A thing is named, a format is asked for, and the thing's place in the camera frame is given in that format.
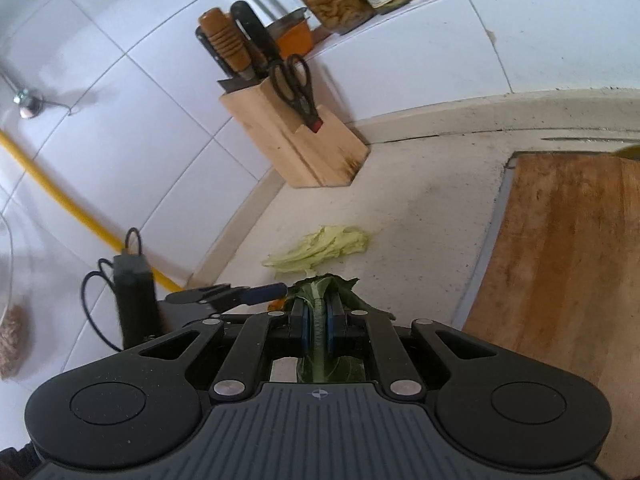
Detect grey metal strip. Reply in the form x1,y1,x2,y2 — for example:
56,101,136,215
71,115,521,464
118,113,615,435
451,154,521,330

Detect dark green round leaf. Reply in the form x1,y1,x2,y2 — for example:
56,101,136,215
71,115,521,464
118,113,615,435
286,272,397,386

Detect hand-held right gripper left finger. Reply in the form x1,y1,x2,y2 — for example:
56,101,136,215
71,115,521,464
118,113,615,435
138,296,314,403

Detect black scissors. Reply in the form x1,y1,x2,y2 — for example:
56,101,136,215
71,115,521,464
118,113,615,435
267,53,324,134

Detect wooden handled cleaver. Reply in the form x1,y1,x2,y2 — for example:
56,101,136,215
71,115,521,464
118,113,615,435
197,7,261,95

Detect wooden knife block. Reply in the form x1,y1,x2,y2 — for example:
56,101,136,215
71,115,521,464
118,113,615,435
218,80,371,189

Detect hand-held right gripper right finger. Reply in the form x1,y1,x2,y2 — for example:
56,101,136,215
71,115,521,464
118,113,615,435
325,296,502,403

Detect yellow pipe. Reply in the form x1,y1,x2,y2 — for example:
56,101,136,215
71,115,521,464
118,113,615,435
0,128,185,294

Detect metal bowl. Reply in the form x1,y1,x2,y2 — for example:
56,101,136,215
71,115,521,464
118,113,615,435
264,7,309,36

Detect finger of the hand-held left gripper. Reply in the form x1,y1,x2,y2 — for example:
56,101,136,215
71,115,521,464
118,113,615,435
165,283,237,306
202,282,290,314

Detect pale cabbage leaf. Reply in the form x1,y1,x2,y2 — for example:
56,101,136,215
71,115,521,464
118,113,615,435
261,225,374,277

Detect orange bowl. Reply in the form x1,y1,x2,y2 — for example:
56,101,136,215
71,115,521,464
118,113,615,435
274,22,316,59

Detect black cable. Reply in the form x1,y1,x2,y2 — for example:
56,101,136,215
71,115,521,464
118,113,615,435
81,227,144,354

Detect wooden cutting board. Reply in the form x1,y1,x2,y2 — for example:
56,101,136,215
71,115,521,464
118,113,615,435
459,152,640,428

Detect black handled knife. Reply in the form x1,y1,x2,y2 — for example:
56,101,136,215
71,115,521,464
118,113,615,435
229,0,284,81

